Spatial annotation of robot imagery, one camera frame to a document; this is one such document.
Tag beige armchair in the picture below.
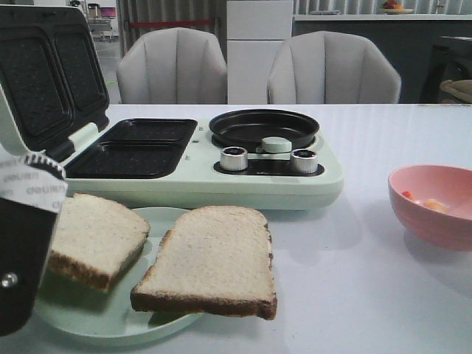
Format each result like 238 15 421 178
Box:
117 27 227 104
267 31 401 104

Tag green breakfast maker lid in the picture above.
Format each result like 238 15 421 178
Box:
1 5 109 162

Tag left silver knob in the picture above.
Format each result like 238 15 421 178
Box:
219 146 248 172

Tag red belt stanchion barrier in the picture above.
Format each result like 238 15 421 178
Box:
128 18 215 29

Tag dark grey counter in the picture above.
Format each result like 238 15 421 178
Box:
292 14 471 103

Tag left beige armchair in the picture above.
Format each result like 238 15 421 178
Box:
117 27 227 104

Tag pink bowl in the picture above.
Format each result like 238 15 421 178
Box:
388 164 471 251

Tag fruit bowl on counter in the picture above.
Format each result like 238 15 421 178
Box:
380 0 414 15

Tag green breakfast maker base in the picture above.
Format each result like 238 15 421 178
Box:
65 117 344 210

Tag curled pale shrimp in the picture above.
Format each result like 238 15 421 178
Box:
415 198 449 214

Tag bread slice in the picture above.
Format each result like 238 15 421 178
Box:
130 206 277 320
47 193 150 292

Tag right silver knob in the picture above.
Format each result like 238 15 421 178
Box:
290 149 318 174

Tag dark appliance at right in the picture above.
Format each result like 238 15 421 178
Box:
420 36 471 104

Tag orange shrimp piece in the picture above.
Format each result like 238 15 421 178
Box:
402 191 414 200

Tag silver knob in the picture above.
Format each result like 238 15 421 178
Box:
290 149 318 174
219 146 248 172

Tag white drawer cabinet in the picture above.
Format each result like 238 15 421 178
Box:
226 1 294 104

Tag black round frying pan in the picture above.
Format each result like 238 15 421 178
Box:
209 108 319 153

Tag right beige armchair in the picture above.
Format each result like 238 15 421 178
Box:
267 31 401 104

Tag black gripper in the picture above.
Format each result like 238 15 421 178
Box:
1 153 67 336

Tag light green round plate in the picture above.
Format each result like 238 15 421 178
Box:
34 207 202 347

